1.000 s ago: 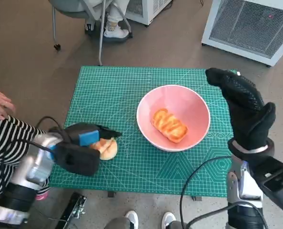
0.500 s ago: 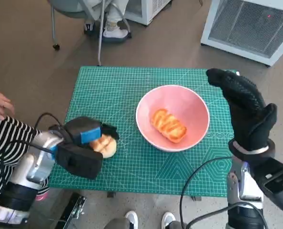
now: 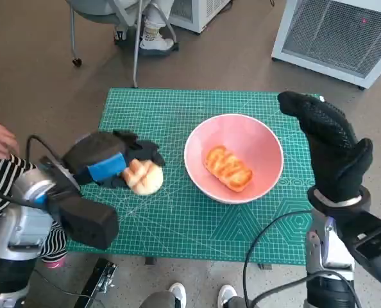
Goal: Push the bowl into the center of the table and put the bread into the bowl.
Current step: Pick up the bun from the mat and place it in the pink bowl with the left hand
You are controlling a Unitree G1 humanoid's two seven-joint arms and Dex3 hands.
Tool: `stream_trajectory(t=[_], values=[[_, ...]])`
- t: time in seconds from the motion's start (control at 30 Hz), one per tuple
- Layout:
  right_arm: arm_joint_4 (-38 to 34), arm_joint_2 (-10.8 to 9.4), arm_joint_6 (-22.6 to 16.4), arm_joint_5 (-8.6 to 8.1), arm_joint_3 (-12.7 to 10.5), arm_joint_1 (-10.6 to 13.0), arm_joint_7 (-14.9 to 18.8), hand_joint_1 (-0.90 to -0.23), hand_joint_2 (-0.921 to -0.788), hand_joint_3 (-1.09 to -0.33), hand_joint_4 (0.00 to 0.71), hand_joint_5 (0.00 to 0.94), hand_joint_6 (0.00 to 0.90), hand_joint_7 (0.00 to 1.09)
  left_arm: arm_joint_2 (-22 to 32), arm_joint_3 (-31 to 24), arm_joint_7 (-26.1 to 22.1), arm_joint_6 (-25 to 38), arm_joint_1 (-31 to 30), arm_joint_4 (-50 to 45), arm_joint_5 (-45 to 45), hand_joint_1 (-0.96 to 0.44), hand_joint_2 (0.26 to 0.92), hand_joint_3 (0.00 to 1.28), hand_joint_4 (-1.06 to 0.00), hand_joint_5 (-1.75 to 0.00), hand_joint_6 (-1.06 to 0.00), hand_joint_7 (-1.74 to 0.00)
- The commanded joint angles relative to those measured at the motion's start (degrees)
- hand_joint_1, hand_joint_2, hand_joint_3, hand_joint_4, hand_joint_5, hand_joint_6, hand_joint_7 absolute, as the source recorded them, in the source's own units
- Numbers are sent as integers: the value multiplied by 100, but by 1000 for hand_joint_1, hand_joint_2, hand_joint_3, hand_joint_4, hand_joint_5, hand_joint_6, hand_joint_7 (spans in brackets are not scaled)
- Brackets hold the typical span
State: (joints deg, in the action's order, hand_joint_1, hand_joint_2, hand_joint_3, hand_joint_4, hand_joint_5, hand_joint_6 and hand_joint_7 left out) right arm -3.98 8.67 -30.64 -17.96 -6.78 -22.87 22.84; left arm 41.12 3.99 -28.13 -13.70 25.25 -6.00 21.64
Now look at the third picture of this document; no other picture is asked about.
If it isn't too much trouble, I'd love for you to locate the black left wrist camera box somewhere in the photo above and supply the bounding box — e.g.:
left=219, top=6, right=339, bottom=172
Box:
left=47, top=189, right=119, bottom=251

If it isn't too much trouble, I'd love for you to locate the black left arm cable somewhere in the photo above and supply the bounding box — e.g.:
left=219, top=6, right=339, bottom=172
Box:
left=25, top=133, right=65, bottom=162

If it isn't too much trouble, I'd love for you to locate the grey leg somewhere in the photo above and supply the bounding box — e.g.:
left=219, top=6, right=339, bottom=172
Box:
left=225, top=295, right=258, bottom=308
left=139, top=290, right=178, bottom=308

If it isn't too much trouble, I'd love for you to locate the oblong toasted toy bread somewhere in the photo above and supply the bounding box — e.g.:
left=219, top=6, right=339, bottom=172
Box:
left=204, top=145, right=254, bottom=193

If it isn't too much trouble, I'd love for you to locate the seated person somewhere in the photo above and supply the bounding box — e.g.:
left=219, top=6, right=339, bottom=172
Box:
left=115, top=0, right=175, bottom=54

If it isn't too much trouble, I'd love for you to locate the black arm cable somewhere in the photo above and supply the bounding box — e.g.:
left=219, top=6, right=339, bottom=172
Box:
left=243, top=210, right=361, bottom=308
left=25, top=133, right=65, bottom=162

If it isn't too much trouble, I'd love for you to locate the grey office chair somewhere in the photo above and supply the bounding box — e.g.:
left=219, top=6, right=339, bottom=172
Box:
left=65, top=0, right=178, bottom=89

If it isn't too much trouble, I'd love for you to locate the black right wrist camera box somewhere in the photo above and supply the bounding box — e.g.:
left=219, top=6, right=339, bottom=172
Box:
left=334, top=210, right=381, bottom=288

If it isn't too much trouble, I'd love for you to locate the pink bowl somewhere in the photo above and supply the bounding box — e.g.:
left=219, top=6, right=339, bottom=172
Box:
left=183, top=114, right=285, bottom=205

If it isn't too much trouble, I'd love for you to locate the white shoe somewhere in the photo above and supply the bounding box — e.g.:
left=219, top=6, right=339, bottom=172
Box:
left=217, top=283, right=238, bottom=308
left=168, top=282, right=187, bottom=308

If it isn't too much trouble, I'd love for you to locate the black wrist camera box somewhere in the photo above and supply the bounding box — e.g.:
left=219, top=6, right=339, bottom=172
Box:
left=47, top=189, right=119, bottom=251
left=334, top=210, right=381, bottom=288

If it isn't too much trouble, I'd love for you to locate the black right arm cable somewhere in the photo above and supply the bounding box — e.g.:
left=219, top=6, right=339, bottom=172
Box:
left=243, top=210, right=361, bottom=308

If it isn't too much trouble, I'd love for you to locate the black silver metal clamp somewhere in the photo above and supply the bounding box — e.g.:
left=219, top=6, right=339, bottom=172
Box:
left=74, top=259, right=117, bottom=308

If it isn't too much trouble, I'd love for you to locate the small white grille appliance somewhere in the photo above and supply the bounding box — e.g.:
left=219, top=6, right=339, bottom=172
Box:
left=169, top=0, right=235, bottom=34

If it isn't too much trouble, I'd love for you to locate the green cutting mat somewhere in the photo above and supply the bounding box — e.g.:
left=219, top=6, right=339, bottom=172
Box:
left=65, top=88, right=326, bottom=266

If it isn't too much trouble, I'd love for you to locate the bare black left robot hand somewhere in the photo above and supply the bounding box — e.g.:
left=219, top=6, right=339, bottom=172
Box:
left=62, top=129, right=166, bottom=190

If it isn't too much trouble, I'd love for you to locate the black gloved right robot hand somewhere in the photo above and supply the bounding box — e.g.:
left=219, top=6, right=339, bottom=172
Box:
left=277, top=91, right=373, bottom=203

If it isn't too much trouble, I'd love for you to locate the large white grille appliance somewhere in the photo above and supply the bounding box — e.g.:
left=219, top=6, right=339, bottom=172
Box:
left=271, top=0, right=381, bottom=90

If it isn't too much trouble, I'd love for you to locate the round scored toy bread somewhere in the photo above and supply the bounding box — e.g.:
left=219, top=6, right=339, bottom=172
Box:
left=121, top=158, right=164, bottom=196

